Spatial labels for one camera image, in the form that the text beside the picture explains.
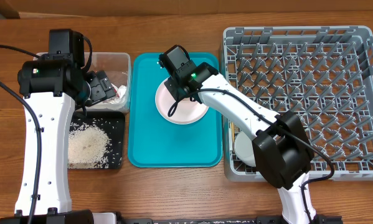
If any white napkin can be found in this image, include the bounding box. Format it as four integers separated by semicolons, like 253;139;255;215
96;84;127;108

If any white rice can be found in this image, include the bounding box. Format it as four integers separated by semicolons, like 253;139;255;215
68;121;123;169

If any grey metal bowl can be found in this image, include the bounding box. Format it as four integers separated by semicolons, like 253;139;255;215
234;132;256;167

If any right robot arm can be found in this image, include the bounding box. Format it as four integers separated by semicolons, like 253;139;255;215
158;45;316;223

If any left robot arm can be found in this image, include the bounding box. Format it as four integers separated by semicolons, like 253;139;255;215
0;29;118;223

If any grey dishwasher rack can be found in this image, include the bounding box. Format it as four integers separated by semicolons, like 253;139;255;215
220;26;373;181

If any white round plate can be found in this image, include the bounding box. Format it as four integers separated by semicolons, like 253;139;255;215
155;81;209;124

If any clear plastic bin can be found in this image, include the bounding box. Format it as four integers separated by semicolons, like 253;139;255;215
19;52;131;116

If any black plastic tray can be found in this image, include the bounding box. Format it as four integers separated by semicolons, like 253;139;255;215
66;111;126;170

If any teal serving tray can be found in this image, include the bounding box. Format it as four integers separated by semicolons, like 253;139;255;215
128;53;222;168

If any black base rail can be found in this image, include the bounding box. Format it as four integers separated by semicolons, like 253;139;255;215
94;211;343;224

